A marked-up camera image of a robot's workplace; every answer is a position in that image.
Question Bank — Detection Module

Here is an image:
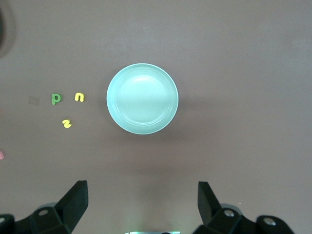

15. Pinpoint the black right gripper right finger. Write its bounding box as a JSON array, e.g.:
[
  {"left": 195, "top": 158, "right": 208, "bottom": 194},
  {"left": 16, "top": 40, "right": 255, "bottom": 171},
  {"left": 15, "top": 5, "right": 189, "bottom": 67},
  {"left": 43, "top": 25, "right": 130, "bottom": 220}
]
[{"left": 192, "top": 181, "right": 296, "bottom": 234}]

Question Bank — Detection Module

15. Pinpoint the green plate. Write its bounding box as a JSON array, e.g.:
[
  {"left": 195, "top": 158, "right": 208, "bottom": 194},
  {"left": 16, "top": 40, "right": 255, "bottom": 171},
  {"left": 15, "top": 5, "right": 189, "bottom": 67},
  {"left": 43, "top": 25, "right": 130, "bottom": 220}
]
[{"left": 106, "top": 63, "right": 179, "bottom": 135}]

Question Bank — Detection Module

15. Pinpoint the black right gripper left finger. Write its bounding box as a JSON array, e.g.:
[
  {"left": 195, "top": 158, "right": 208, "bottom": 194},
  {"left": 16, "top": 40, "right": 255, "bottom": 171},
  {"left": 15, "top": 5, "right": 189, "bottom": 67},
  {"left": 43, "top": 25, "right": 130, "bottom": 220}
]
[{"left": 0, "top": 180, "right": 88, "bottom": 234}]

